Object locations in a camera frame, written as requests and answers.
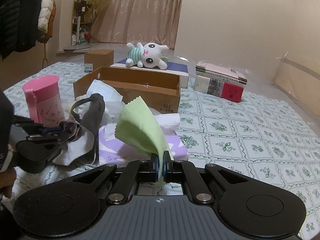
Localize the small closed cardboard box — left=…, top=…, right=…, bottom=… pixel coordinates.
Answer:
left=84, top=49, right=114, bottom=73

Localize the plastic wrapped headboard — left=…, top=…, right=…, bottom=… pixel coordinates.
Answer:
left=273, top=53, right=319, bottom=116

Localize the orange brown jacket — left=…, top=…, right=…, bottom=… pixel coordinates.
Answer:
left=37, top=0, right=56, bottom=44

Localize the light green microfiber cloth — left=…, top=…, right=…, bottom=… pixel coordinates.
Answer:
left=115, top=96, right=170, bottom=186

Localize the pink lidded cup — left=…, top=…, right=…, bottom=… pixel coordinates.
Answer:
left=22, top=75, right=65, bottom=127

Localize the purple tissue pack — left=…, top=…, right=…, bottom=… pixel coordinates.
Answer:
left=98, top=126, right=190, bottom=169

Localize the stack of books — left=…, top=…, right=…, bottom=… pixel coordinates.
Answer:
left=194, top=61, right=247, bottom=103

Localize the person's left hand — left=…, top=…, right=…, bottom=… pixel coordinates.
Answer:
left=0, top=168, right=16, bottom=198

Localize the grey white cloth face mask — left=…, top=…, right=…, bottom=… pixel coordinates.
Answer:
left=53, top=93, right=105, bottom=166

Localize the beige curtain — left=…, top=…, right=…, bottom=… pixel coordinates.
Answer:
left=91, top=0, right=182, bottom=49

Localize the green patterned bed sheet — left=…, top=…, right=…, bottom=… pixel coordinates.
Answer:
left=2, top=62, right=319, bottom=239

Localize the white puffer jacket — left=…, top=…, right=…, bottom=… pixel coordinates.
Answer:
left=38, top=0, right=54, bottom=33

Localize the open brown cardboard box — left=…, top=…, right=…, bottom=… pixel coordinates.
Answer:
left=73, top=67, right=180, bottom=114

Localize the white bunny plush toy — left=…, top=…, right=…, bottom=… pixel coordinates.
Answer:
left=125, top=42, right=169, bottom=70

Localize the blue white flat box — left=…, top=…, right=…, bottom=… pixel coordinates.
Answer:
left=110, top=59, right=189, bottom=88

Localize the standing fan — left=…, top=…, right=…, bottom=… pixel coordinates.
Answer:
left=63, top=0, right=112, bottom=51

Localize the wooden bookshelf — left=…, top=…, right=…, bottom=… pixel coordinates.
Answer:
left=71, top=0, right=94, bottom=46

